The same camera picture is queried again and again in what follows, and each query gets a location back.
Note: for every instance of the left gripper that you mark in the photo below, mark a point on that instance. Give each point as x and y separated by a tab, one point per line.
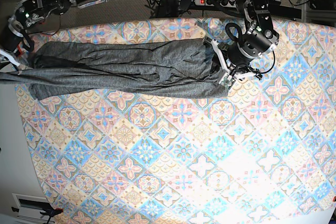
233	60

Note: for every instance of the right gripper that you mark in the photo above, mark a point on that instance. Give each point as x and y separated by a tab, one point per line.
9	58

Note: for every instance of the grey t-shirt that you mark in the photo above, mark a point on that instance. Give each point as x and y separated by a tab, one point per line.
177	69

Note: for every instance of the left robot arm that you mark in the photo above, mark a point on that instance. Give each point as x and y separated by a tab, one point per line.
257	40

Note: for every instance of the patterned tile tablecloth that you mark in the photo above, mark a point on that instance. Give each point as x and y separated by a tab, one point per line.
264	153

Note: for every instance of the white tray lower left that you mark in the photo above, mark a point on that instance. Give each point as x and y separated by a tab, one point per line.
29	207

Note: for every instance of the black orange clamp lower left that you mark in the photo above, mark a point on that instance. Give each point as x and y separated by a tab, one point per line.
50	212

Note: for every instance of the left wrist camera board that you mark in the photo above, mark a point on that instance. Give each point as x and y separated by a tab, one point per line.
227	81

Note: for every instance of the white power strip red switch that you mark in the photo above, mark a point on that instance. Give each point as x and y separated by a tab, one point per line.
223	3

